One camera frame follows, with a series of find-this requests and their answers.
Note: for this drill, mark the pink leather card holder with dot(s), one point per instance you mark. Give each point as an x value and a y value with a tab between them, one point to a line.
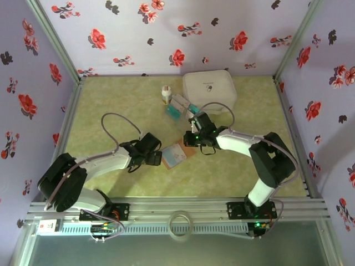
190	152

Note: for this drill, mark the white credit card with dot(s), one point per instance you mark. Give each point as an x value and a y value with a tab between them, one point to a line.
180	99
177	105
189	113
173	155

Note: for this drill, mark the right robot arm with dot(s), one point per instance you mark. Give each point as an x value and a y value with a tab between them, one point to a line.
271	160

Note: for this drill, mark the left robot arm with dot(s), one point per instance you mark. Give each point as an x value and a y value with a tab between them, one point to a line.
63	183

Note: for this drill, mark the teal credit card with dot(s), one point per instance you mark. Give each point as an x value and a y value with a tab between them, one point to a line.
194	107
173	112

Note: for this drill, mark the amber bottle with white cap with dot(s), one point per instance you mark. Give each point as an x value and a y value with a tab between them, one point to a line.
166	94

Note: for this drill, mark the white zip pouch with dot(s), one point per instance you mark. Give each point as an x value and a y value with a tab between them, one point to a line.
210	86

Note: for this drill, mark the small circuit board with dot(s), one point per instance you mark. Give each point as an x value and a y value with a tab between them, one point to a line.
104	228

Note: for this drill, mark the controller box with green light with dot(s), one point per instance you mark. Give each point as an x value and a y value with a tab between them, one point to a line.
259	225

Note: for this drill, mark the white power adapter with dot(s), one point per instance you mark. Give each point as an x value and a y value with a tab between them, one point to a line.
47	226

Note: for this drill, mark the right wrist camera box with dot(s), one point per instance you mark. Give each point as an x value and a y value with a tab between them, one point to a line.
193	127

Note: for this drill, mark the aluminium front rail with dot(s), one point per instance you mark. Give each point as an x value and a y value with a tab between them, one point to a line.
177	205

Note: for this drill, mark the aluminium side rail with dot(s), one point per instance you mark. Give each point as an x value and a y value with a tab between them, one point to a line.
71	110
285	110

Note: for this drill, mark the aluminium frame post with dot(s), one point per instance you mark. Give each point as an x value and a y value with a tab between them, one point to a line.
55	38
298	38

